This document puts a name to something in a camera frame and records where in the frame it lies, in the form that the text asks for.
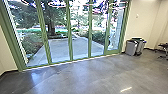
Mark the black office chair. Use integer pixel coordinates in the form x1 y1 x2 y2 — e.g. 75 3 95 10
155 41 168 61

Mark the green glass door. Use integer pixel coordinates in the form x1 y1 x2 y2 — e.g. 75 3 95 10
104 0 124 56
87 0 109 58

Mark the green window wall frame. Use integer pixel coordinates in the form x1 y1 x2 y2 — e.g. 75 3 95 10
0 0 132 73

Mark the grey bin with blue rim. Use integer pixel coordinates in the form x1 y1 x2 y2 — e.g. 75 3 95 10
132 36 148 56

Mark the large garden tree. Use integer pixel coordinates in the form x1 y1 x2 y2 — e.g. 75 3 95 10
8 0 73 38

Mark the white wall switch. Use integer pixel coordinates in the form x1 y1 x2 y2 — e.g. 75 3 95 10
134 13 140 19

